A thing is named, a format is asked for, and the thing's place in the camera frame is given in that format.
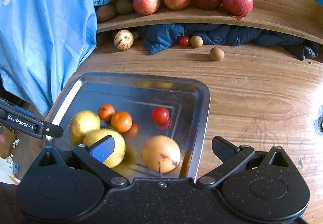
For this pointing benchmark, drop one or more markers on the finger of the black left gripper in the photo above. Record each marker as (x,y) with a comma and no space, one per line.
(54,131)

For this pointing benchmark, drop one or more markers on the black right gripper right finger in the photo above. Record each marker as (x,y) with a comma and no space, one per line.
(233,158)

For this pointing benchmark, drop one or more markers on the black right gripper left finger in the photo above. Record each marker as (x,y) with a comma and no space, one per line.
(91,159)

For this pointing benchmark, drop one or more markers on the small orange tangerine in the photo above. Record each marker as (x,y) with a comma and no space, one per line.
(121,121)

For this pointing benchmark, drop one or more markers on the red cherry tomato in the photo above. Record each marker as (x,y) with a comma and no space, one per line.
(184,41)
(160,115)

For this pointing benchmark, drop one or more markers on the tan round longan fruit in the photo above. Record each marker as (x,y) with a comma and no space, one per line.
(217,54)

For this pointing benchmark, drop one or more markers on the yellow pear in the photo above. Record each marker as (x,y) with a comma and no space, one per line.
(106,145)
(81,124)

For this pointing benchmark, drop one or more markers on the small tangerine with spots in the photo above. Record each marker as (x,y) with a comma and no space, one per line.
(105,112)

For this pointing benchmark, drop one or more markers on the large orange with marks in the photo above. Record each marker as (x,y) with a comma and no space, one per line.
(161,154)

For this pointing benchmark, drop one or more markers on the stainless steel tray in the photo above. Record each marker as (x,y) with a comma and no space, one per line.
(187,101)

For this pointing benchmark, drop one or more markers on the light blue fabric garment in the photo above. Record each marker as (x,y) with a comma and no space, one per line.
(43,42)

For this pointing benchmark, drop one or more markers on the striped cream melon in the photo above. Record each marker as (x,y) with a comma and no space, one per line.
(123,40)

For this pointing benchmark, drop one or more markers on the tan round longan near cloth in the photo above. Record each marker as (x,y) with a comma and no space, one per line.
(196,41)

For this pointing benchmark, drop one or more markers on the red cherry tomato by cloth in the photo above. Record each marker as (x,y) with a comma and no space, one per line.
(184,41)

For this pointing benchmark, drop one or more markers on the brown kiwi fruit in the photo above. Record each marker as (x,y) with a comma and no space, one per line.
(106,12)
(124,7)

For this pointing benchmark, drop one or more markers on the dark blue crumpled cloth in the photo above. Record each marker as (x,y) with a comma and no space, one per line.
(157,38)

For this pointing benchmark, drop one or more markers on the red apple far right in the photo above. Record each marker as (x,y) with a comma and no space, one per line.
(238,7)

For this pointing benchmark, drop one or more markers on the pale red apple left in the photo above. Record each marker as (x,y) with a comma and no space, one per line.
(146,7)

